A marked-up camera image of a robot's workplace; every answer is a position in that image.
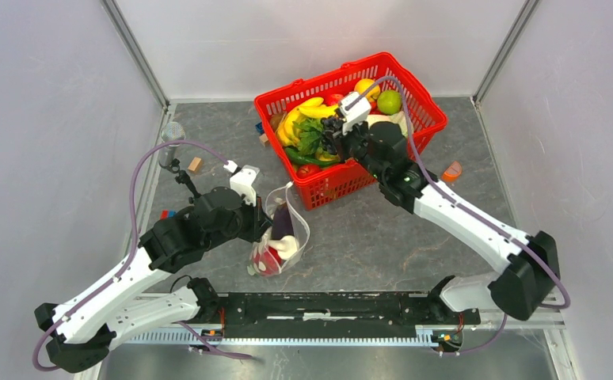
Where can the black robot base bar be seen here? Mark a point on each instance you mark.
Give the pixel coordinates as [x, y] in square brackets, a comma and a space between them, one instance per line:
[313, 315]

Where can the dark grape bunch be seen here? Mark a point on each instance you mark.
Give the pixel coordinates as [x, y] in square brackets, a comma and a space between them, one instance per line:
[331, 134]

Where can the green lettuce leaf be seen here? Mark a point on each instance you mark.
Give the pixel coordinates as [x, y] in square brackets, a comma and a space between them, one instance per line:
[309, 133]

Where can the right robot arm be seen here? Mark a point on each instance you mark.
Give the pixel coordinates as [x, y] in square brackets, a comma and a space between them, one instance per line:
[525, 267]

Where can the clear zip top bag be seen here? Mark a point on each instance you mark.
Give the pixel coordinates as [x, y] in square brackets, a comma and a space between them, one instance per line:
[278, 196]

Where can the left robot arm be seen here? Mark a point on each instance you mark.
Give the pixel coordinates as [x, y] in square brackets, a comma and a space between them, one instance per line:
[81, 332]

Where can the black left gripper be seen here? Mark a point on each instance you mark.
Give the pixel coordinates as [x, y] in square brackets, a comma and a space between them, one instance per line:
[260, 222]

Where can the black mini tripod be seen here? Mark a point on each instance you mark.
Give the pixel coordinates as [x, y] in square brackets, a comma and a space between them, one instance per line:
[181, 177]

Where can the red blue toy brick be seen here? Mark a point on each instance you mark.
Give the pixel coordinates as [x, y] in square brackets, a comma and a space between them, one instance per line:
[167, 214]

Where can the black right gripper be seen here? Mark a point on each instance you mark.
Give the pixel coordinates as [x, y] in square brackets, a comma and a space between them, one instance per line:
[361, 127]

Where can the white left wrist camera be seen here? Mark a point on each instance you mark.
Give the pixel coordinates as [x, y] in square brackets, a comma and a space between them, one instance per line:
[241, 181]

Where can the brown kiwi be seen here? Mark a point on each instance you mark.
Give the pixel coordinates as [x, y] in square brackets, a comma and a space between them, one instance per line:
[276, 120]

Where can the white long squash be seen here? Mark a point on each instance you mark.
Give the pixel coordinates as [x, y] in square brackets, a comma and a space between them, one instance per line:
[397, 118]

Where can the white garlic bulb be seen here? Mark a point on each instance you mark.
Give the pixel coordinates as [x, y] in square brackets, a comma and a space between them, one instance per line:
[286, 247]

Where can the yellow banana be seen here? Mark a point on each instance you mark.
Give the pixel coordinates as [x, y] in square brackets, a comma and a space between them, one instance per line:
[287, 132]
[318, 112]

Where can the red apple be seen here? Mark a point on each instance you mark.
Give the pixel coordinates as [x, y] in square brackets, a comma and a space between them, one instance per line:
[265, 261]
[333, 99]

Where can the orange slice toy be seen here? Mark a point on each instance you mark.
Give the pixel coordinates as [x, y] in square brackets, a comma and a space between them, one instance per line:
[452, 172]

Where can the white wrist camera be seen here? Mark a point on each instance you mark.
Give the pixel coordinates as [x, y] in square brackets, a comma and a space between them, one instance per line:
[353, 109]
[241, 181]

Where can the dark green cucumber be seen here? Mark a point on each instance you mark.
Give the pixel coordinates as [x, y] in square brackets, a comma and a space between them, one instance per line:
[296, 158]

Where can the yellow lemon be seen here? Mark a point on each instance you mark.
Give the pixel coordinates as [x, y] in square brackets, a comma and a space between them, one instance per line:
[368, 86]

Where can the green lime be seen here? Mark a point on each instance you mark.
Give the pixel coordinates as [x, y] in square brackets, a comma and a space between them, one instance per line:
[389, 102]

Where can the small wooden block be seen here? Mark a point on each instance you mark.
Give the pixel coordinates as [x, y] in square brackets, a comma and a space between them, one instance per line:
[195, 165]

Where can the purple eggplant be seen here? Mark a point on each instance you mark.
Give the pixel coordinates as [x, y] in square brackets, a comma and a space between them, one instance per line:
[281, 222]

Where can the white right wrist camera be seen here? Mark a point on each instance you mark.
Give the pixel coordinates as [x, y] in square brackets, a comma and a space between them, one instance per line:
[353, 109]

